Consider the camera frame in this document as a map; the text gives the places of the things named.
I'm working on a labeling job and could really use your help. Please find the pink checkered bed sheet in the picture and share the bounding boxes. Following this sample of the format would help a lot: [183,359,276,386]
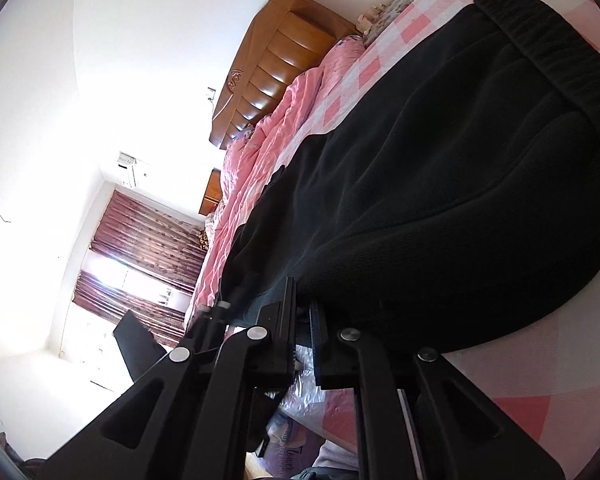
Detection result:
[275,0,600,480]

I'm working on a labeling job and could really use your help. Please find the black pants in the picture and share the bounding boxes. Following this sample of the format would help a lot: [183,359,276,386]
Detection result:
[220,0,600,356]

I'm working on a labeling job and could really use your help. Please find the black flat panel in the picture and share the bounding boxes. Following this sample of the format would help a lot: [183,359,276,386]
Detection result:
[112,310,166,386]

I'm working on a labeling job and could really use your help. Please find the purple printed bag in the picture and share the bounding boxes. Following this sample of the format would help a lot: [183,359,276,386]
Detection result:
[265,410,326,471]

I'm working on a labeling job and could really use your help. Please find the small wooden toys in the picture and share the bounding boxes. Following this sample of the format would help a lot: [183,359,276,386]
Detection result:
[357,5,386,31]

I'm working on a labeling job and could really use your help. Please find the wooden nightstand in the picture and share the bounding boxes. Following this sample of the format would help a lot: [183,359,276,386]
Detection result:
[198,169,224,216]

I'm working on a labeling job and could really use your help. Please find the pink quilt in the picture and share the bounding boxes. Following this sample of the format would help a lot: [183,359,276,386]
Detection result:
[182,35,366,341]

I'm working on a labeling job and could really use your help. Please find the white air conditioner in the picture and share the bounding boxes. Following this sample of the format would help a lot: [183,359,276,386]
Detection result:
[115,151,148,188]

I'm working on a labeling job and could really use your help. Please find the clear plastic bag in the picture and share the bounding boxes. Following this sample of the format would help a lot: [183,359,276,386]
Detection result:
[280,350,331,426]

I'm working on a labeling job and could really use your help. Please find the dark red patterned curtain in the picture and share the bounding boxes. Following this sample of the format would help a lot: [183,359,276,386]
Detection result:
[71,190,207,336]

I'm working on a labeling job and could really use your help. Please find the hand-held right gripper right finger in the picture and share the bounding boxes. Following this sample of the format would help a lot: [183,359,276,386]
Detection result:
[307,302,566,480]

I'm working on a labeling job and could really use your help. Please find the wooden headboard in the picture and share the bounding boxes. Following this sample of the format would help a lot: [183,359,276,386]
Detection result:
[209,0,358,151]

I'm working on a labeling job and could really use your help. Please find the patterned pillow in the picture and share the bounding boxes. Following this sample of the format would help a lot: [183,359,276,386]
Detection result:
[198,215,218,253]

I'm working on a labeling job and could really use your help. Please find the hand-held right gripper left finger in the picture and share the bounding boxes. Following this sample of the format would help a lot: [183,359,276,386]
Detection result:
[27,276,301,480]

